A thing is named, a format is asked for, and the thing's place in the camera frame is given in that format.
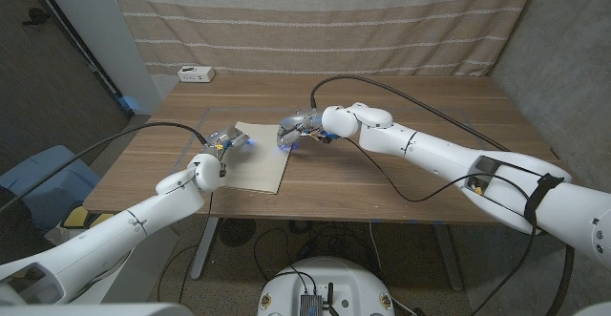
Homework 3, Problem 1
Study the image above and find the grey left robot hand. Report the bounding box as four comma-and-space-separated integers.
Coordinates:
200, 124, 252, 162

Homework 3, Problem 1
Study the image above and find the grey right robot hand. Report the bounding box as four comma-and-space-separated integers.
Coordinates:
276, 109, 327, 150

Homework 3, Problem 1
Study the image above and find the cream paper file folder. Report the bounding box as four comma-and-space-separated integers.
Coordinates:
220, 120, 293, 195

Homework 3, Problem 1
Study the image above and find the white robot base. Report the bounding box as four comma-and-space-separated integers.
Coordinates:
257, 256, 396, 316

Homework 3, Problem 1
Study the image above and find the white power strip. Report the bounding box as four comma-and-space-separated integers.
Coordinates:
178, 66, 216, 84

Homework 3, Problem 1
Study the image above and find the black round floor fan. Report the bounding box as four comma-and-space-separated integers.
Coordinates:
218, 218, 257, 248

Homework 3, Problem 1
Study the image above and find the beige striped curtain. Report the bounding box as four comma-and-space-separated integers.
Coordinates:
103, 0, 545, 77

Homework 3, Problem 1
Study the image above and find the white table leg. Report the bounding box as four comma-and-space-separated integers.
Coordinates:
190, 218, 220, 280

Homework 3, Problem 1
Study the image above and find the yellow and black floor item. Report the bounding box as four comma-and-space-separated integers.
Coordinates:
61, 205, 115, 230

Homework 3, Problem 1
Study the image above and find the silver box on base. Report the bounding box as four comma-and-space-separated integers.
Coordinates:
299, 293, 325, 316

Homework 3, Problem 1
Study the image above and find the blue plastic bin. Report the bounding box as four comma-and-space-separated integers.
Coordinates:
0, 144, 101, 234

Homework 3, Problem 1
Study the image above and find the grey table leg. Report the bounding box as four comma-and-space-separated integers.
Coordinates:
432, 223, 465, 292

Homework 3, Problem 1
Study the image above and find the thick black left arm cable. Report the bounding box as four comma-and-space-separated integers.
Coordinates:
0, 121, 209, 215

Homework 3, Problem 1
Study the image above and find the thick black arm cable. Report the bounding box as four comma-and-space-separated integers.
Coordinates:
0, 121, 209, 215
309, 74, 512, 153

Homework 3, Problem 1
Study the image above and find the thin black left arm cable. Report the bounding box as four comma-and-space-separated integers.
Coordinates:
179, 190, 215, 304

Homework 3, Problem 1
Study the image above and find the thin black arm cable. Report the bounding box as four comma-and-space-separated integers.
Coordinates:
179, 190, 215, 304
341, 137, 540, 316

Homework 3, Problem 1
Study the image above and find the black floor cable bundle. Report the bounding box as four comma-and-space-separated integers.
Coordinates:
252, 220, 383, 282

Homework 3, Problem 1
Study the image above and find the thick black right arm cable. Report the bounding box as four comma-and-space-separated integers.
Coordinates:
309, 74, 512, 153

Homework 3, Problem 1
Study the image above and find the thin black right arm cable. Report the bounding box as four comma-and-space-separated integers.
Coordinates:
341, 137, 540, 316

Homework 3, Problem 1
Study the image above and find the black door handle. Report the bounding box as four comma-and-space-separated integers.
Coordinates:
22, 8, 51, 27

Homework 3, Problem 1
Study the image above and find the black arm strap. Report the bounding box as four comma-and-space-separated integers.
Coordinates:
523, 172, 565, 227

